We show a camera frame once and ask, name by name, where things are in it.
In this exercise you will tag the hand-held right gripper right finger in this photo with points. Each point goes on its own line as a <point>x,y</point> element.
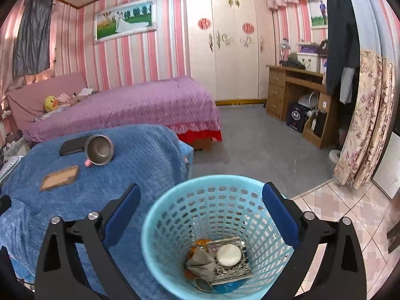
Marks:
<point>279,217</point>

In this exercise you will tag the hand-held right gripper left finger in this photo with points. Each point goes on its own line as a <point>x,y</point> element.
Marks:
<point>120,218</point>

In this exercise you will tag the light blue plastic basket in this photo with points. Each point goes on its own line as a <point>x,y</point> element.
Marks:
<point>175,212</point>

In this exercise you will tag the beige round pad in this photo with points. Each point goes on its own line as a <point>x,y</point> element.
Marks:
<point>229,254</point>

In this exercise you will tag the black and white snack packet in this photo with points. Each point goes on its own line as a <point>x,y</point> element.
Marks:
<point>232,273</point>

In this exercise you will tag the orange peel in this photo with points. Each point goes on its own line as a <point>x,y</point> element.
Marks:
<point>200,243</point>

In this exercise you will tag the orange ball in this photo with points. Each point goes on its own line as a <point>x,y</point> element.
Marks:
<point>188,274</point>

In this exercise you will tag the brown stocking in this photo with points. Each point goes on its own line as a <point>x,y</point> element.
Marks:
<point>201,262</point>

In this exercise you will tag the blue plastic bag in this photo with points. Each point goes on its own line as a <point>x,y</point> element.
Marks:
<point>225,289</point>

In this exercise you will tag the brown paper cup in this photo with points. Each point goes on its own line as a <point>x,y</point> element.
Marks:
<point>196,282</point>

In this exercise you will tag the white patterned board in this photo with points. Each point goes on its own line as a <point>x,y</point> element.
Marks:
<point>9,165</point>

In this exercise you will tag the blue fleece blanket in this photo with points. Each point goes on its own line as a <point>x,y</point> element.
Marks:
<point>131,168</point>

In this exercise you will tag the brown phone case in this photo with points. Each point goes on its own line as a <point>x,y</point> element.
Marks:
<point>59,178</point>

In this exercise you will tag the white standing fan base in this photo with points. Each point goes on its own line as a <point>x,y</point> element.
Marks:
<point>334,156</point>

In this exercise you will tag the black smartphone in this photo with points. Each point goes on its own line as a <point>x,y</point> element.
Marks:
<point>72,146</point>

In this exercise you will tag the dark blue gift bag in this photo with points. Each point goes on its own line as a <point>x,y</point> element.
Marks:
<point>296,117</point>

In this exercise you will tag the yellow duck plush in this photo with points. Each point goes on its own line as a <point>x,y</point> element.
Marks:
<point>50,103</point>

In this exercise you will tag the purple dotted bed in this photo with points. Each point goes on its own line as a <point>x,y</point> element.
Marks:
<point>140,106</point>

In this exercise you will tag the small white fan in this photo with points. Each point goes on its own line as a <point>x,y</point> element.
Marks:
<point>307,100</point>

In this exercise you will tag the pink plush toy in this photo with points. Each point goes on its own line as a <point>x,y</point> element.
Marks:
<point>63,97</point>

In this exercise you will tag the pink covered headboard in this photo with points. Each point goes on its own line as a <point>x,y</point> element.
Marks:
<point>40,84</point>

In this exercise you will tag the white cloth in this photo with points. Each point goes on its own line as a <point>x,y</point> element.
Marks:
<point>85,92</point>

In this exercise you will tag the wooden desk with drawers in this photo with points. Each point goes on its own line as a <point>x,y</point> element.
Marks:
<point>276,84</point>

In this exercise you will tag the floral door curtain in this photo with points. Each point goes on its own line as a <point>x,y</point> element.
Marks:
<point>365,115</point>

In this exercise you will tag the pink window curtain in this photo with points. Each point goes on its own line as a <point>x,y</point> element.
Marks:
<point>7,56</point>

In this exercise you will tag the light grey hanging shirt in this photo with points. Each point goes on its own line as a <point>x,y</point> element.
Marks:
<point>347,84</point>

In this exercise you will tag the dark clothes pile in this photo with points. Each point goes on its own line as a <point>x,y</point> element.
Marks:
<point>293,63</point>

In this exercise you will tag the white wardrobe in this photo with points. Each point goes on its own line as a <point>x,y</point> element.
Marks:
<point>234,68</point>

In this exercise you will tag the white storage box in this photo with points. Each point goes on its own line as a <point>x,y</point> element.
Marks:
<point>309,62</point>

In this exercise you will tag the grey window curtain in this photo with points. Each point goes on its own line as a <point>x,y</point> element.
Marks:
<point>31,37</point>

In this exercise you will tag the purple box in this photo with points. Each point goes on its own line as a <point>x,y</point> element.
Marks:
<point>307,49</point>

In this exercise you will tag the desk lamp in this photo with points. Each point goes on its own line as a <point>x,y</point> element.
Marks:
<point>284,47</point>

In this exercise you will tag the black cap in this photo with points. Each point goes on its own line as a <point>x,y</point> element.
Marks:
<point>323,48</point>

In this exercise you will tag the dark hanging jacket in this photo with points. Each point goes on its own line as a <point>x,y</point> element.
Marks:
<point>340,37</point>

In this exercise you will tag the red round wardrobe decoration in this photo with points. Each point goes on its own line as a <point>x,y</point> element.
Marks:
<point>247,28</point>
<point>204,23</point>

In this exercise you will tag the small framed photo poster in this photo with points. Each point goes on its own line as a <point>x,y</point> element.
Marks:
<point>318,12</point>

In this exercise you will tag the framed wedding wall poster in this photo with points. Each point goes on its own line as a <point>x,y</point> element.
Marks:
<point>125,22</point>

